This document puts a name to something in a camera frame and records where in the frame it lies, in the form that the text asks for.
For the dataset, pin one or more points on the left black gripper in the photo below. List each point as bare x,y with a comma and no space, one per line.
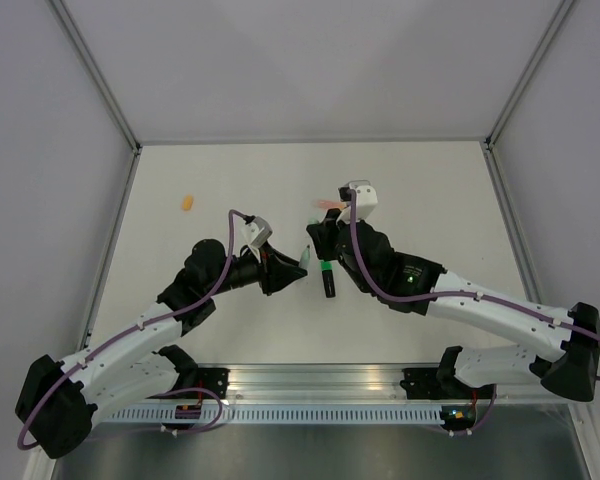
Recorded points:
278,271

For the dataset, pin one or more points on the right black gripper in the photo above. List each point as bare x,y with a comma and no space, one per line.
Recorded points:
324,232

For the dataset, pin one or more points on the light green pen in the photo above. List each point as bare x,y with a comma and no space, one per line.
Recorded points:
305,257

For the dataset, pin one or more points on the dark green marker pen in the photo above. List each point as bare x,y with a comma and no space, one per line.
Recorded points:
328,283

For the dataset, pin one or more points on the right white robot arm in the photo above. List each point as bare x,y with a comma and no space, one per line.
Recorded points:
557,348

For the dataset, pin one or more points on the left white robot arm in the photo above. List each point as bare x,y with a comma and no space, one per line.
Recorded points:
61,401

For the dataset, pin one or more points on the pink pen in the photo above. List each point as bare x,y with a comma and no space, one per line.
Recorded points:
328,204

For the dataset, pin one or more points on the orange pen cap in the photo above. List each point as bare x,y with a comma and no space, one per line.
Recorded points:
187,203

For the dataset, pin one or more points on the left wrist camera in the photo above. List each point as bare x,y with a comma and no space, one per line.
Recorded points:
255,231

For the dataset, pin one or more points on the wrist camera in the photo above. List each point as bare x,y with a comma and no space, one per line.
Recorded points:
255,231
360,199

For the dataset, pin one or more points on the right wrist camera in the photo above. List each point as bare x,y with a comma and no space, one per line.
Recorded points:
360,199

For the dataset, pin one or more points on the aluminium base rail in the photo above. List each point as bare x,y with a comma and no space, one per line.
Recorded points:
310,382

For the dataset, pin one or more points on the slotted cable duct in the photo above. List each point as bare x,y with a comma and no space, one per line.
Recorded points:
310,414

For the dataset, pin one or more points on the left aluminium frame post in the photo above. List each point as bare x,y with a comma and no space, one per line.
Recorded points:
67,23

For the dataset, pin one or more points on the aluminium frame post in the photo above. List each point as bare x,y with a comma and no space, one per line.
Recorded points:
67,23
540,52

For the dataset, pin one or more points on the right aluminium frame post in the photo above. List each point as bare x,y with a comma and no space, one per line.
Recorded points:
540,52

